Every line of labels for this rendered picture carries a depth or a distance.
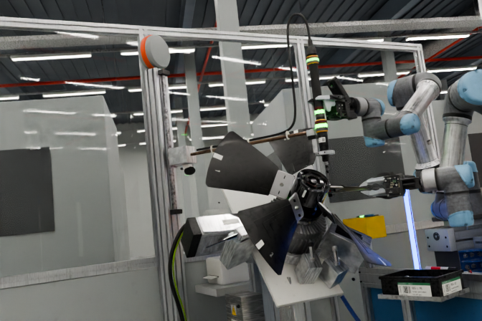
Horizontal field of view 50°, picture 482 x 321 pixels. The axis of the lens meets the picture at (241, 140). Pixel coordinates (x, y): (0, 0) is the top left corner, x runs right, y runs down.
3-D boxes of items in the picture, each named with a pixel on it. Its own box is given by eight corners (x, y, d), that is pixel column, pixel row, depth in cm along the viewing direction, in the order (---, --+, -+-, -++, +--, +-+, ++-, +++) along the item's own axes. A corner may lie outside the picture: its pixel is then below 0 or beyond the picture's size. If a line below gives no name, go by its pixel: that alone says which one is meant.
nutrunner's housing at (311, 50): (318, 162, 185) (303, 39, 192) (323, 163, 189) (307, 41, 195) (329, 160, 183) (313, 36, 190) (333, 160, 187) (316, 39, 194)
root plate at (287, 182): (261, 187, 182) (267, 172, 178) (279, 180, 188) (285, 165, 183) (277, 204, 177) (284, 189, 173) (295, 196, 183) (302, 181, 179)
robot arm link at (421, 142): (448, 195, 225) (412, 75, 221) (416, 198, 236) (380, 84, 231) (457, 185, 234) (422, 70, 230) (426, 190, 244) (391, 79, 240)
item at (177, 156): (167, 168, 216) (165, 147, 218) (177, 168, 222) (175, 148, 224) (187, 164, 211) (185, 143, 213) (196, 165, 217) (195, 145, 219)
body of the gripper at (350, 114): (339, 116, 189) (361, 117, 196) (336, 93, 190) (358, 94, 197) (324, 120, 195) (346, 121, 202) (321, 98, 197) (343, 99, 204)
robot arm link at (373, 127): (386, 142, 195) (382, 114, 197) (361, 147, 203) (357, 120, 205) (397, 143, 201) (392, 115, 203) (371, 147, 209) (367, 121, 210)
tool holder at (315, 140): (307, 156, 186) (303, 130, 187) (314, 157, 192) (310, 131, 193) (331, 152, 182) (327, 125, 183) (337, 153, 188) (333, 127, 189)
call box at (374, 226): (345, 243, 228) (342, 218, 230) (364, 240, 232) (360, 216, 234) (369, 243, 214) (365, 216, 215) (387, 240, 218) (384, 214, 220)
